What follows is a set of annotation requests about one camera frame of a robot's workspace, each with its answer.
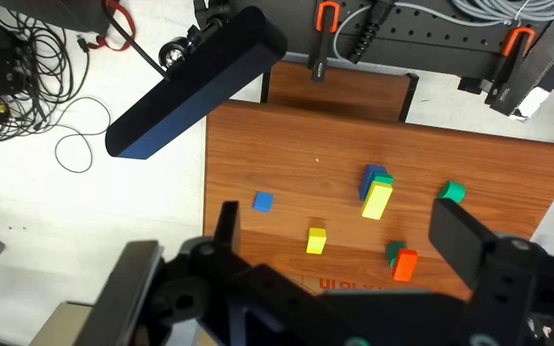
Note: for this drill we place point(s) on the black perforated bench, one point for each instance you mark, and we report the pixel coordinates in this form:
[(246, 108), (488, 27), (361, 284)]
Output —
[(458, 36)]

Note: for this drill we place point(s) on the black stereo camera bar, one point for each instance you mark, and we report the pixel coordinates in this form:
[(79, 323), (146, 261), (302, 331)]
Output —
[(225, 60)]

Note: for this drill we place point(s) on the small blue cube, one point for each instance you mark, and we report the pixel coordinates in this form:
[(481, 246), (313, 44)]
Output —
[(261, 202)]

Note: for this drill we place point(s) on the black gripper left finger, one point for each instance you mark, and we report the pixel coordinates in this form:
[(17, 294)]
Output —
[(227, 229)]

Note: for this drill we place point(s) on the long yellow block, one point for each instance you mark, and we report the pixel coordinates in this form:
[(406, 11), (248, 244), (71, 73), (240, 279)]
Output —
[(375, 200)]

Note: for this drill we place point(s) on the green block in stack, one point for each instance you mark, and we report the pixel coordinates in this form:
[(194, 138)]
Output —
[(383, 177)]

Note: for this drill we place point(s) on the blue block in stack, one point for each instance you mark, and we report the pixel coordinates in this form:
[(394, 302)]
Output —
[(367, 179)]

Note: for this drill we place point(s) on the small yellow block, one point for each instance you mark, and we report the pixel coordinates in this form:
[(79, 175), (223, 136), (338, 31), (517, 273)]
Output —
[(315, 240)]

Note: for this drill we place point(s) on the green block under orange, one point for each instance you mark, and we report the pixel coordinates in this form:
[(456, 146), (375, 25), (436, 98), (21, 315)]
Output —
[(392, 250)]

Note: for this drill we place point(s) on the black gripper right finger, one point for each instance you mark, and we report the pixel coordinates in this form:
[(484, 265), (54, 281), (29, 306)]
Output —
[(459, 238)]

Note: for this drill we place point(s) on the orange black clamp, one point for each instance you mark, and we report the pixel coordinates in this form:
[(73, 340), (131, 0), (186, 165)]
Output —
[(325, 25), (517, 71)]

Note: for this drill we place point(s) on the wooden chair seat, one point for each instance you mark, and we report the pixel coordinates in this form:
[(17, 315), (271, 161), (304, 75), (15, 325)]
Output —
[(373, 96)]

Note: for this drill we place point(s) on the green cylinder block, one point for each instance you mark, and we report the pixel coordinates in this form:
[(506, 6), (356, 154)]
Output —
[(452, 190)]

